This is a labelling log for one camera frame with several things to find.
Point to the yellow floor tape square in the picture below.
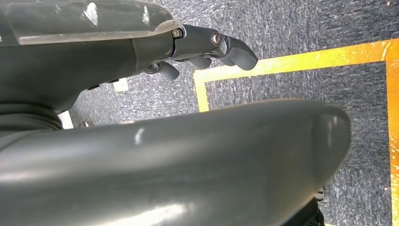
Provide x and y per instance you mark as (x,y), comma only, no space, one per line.
(311,57)

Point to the white desk foot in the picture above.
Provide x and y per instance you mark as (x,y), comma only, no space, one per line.
(121,84)
(65,120)

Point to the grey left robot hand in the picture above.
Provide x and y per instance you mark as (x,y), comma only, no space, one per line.
(187,162)

